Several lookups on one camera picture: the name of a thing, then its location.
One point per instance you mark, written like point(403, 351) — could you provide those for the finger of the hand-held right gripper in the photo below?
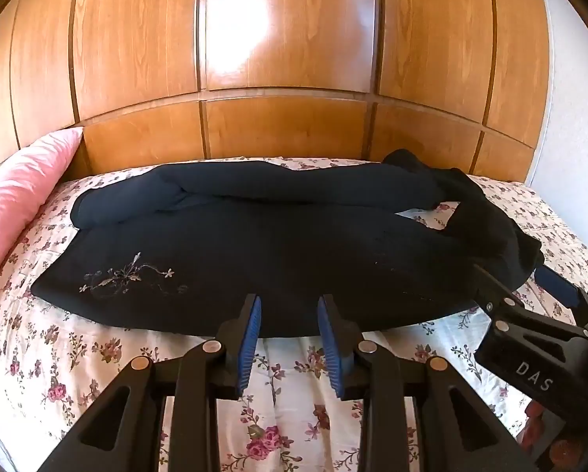
point(490, 287)
point(559, 287)

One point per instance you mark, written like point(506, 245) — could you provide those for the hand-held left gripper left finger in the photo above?
point(251, 341)

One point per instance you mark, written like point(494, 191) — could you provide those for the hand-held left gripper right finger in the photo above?
point(331, 349)

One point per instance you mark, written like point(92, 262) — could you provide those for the black embroidered pants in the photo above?
point(274, 255)

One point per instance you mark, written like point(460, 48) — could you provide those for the floral bedspread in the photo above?
point(78, 364)

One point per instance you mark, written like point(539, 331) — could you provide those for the pink pillow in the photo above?
point(16, 206)

